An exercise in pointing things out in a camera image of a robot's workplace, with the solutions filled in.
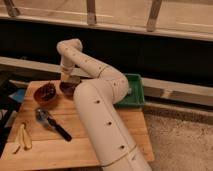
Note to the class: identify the blue object at table edge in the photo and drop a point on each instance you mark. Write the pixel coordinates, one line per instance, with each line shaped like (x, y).
(19, 95)

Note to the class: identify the yellow banana peel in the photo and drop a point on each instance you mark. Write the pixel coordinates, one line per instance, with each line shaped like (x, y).
(22, 140)

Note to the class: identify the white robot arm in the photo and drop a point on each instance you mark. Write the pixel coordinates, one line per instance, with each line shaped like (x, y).
(94, 101)

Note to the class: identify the green tray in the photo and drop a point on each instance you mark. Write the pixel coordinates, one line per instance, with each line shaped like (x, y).
(135, 95)

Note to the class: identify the brown bowl with food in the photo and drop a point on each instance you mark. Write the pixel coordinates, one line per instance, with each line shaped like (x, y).
(46, 94)

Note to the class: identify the metal scoop black handle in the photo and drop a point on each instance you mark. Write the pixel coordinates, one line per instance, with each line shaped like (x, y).
(47, 121)

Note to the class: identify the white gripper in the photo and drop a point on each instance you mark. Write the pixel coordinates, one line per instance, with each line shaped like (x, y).
(67, 67)

